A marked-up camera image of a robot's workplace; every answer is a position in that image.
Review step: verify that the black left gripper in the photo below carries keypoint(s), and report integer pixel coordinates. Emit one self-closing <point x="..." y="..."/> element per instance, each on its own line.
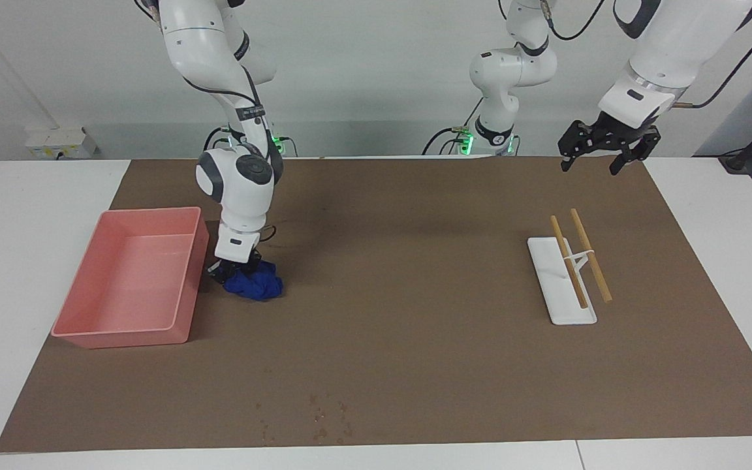
<point x="614" y="137"/>

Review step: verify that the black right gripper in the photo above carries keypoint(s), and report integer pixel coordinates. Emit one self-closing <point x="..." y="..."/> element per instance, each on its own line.
<point x="231" y="267"/>

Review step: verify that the blue towel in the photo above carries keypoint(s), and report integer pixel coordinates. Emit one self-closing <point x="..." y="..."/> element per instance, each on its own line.
<point x="255" y="286"/>

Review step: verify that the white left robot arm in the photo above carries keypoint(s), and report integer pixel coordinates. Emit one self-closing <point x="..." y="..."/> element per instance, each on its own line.
<point x="670" y="46"/>

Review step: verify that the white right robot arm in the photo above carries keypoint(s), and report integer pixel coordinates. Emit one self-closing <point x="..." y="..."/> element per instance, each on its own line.
<point x="239" y="202"/>

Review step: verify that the pink plastic bin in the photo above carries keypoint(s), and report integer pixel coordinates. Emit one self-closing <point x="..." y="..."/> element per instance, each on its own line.
<point x="121" y="287"/>

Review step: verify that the wooden rack rod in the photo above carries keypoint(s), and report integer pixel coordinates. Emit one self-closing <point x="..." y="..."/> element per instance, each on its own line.
<point x="575" y="274"/>
<point x="595" y="261"/>

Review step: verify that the brown table mat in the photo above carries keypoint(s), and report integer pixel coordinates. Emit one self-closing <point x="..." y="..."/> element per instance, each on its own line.
<point x="376" y="339"/>

